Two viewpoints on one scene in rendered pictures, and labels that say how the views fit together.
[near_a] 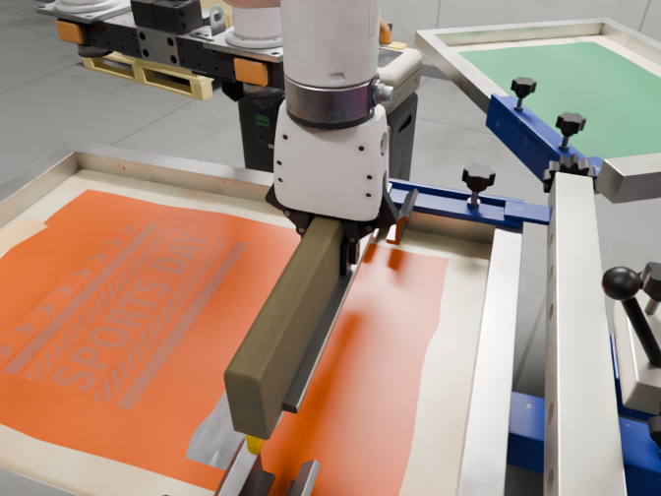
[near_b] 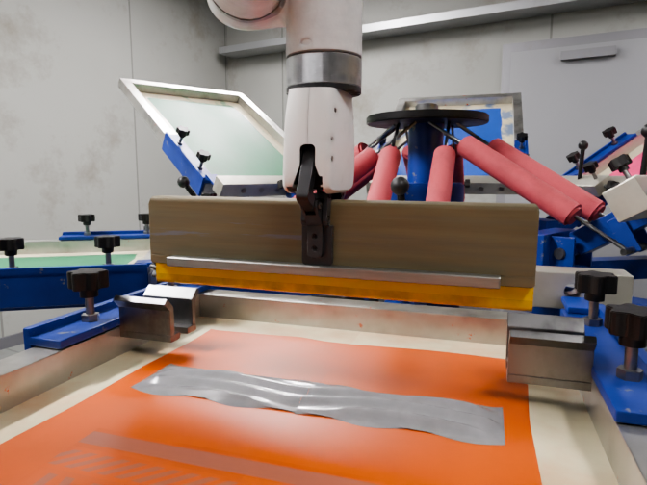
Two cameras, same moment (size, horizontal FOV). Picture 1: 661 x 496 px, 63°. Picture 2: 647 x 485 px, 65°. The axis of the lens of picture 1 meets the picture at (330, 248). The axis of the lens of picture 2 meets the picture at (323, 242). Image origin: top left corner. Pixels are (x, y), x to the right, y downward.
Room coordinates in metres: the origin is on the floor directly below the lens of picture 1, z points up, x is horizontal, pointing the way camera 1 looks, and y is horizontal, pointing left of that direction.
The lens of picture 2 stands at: (0.43, 0.52, 1.17)
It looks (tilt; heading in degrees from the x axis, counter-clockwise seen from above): 8 degrees down; 270
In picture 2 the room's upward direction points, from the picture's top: straight up
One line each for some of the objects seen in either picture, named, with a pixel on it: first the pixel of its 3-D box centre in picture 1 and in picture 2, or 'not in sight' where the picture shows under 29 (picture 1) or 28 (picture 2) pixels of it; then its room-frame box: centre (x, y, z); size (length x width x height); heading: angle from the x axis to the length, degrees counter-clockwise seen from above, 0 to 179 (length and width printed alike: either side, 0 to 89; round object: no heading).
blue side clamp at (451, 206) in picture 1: (416, 211); (136, 322); (0.68, -0.13, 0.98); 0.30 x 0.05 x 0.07; 72
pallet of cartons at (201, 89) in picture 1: (173, 35); not in sight; (3.97, 1.12, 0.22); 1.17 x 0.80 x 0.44; 61
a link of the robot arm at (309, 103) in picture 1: (338, 89); (325, 76); (0.43, -0.01, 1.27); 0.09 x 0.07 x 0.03; 72
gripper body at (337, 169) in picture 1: (330, 154); (323, 137); (0.43, 0.00, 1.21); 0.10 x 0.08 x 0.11; 72
